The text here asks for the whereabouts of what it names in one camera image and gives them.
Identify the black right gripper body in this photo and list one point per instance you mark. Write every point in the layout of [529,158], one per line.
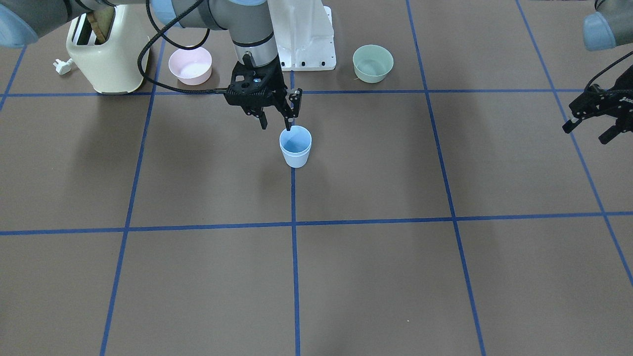
[275,89]

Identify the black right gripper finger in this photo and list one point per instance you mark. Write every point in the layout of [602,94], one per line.
[261,115]
[292,107]

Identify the bread slice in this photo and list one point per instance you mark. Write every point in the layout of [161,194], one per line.
[101,22]

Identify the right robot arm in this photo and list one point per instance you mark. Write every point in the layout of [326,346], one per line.
[248,22]

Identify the light blue cup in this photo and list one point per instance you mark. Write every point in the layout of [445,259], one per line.
[296,159]
[295,141]

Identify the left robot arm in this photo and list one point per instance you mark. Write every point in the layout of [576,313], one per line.
[608,27]

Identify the green bowl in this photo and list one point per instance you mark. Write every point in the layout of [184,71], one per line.
[372,63]

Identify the white toaster plug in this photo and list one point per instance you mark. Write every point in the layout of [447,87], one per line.
[63,67]

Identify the pink bowl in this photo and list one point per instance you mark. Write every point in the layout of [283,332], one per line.
[191,67]

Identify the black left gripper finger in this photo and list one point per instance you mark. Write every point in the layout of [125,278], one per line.
[572,123]
[610,134]

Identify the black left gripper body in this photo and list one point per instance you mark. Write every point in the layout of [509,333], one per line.
[609,105]

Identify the cream toaster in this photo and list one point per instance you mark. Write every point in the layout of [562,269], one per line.
[110,67]

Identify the white camera pillar base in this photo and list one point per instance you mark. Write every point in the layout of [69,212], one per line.
[304,35]

